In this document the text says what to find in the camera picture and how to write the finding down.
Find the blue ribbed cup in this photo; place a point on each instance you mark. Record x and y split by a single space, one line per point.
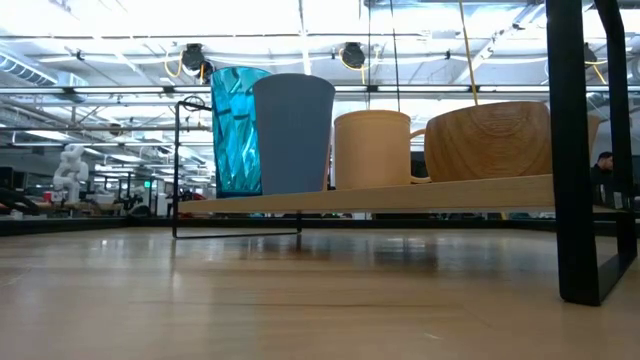
295 135

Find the teal faceted tumbler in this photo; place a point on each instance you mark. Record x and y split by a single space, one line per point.
232 135

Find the wooden bowl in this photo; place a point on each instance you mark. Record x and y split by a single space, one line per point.
490 142

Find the wooden shelf with black legs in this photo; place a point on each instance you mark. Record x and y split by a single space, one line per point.
400 197

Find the white robot figure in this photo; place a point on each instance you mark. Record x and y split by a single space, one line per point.
70 172

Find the person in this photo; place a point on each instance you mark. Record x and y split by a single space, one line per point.
602 172

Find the black table frame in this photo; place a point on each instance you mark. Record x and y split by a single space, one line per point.
100 225

